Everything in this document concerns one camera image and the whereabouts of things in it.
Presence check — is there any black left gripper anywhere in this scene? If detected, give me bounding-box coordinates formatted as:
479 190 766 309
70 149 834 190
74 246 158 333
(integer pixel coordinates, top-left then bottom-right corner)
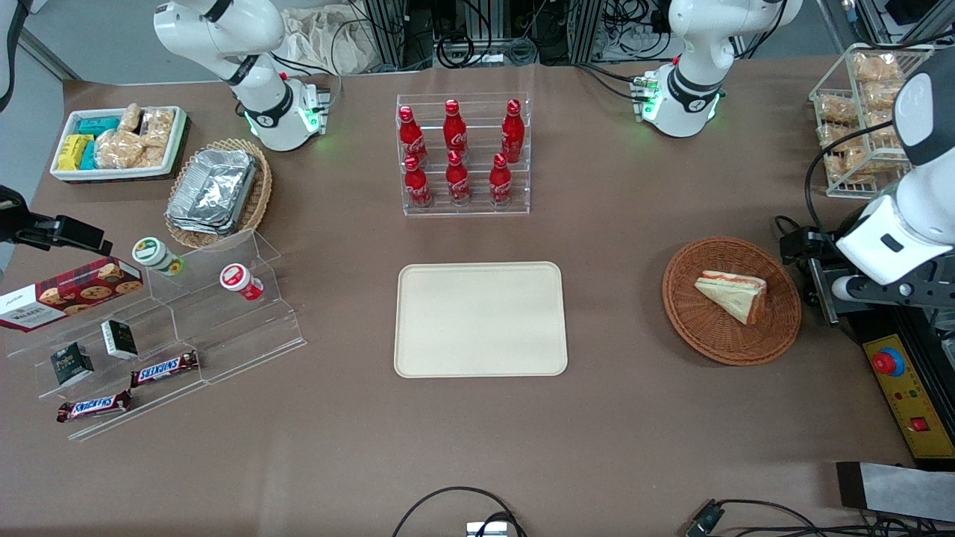
779 228 955 327

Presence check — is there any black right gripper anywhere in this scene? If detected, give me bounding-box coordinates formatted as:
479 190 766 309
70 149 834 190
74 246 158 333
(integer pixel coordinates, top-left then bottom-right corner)
0 186 113 257

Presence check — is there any triangular sandwich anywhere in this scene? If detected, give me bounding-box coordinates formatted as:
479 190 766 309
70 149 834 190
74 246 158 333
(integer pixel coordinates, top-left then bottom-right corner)
694 271 768 327

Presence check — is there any round brown wicker basket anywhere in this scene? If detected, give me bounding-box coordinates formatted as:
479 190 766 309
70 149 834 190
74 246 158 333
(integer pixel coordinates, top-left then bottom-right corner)
663 236 803 367

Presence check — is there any oval light wicker basket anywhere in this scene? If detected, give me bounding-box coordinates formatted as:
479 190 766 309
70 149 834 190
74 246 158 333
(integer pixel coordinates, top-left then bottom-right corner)
164 138 274 251

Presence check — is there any beige plastic tray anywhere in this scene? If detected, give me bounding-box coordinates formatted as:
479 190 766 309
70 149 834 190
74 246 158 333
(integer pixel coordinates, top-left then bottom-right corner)
394 261 569 379

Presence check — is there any white rectangular tub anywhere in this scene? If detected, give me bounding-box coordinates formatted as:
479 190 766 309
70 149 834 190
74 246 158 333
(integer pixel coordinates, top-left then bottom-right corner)
50 105 188 184

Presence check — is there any red tartan cookie box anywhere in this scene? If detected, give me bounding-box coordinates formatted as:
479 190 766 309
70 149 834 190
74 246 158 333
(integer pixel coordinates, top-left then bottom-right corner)
0 257 145 333

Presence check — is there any yellow snack packet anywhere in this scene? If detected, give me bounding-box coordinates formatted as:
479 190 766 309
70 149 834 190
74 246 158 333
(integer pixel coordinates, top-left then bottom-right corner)
57 134 95 172

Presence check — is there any green-lidded white cup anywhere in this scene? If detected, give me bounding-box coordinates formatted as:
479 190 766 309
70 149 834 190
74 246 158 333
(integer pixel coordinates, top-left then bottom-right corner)
132 236 185 277

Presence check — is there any small black box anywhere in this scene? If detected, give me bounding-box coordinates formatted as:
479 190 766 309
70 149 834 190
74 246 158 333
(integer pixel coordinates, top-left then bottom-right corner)
101 319 140 361
49 342 96 388

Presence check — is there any aluminium foil container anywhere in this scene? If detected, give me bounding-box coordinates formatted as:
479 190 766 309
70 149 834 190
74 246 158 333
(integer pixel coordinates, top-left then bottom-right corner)
165 148 259 236

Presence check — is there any yellow emergency stop box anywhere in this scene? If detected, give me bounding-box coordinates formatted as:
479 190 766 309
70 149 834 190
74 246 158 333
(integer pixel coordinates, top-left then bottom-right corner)
858 332 955 463

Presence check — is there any clear tiered snack rack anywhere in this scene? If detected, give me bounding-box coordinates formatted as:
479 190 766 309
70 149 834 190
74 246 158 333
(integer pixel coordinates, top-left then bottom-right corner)
809 43 935 199

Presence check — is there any brown Snickers bar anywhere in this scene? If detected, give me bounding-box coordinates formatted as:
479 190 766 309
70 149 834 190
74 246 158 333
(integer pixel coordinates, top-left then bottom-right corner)
56 389 134 424
130 350 201 389

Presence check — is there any red-lidded white cup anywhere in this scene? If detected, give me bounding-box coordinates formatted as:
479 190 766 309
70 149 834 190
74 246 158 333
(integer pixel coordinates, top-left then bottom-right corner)
219 263 265 302

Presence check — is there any clear acrylic stepped stand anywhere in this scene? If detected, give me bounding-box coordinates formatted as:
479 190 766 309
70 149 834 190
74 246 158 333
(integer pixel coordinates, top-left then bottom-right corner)
4 230 307 443

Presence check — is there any grey metal plate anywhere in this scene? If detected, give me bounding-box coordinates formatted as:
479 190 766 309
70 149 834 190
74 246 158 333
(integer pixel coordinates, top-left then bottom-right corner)
835 460 955 524

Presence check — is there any clear acrylic bottle rack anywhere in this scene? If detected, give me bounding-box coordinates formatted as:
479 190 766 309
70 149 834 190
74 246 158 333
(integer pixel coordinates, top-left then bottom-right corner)
395 92 531 218

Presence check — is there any beige crumpled cloth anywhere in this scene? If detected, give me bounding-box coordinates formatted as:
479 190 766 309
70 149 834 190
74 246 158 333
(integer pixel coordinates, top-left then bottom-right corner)
279 6 375 76

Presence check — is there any red cola bottle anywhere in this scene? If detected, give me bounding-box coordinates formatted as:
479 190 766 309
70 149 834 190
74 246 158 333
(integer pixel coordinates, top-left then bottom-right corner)
404 154 433 209
398 105 429 166
443 99 469 157
445 150 472 207
489 153 514 207
501 99 526 164

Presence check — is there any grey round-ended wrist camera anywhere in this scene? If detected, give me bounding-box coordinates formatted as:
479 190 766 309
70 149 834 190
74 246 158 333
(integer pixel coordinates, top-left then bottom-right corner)
831 274 874 304

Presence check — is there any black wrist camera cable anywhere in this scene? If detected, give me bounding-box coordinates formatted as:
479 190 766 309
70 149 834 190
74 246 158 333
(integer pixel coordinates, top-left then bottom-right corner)
771 122 908 241

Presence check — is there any black cable bundle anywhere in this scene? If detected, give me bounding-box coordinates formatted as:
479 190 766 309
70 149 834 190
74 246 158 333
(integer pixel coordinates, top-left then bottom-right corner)
0 0 32 113

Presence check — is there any black cable with connector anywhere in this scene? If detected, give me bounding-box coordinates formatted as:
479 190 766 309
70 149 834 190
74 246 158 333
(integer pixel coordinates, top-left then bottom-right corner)
685 497 955 537

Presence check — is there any aluminium frame post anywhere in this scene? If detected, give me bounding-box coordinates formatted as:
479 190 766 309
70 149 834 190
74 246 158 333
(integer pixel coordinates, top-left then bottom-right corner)
364 0 408 69
569 0 606 62

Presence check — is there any black looped cable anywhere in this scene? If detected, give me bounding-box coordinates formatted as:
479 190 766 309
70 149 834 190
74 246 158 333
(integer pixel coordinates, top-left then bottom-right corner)
391 486 527 537

